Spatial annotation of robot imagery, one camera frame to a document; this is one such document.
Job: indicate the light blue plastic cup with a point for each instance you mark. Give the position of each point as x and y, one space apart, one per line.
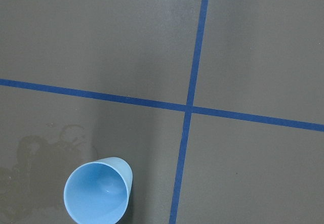
99 191

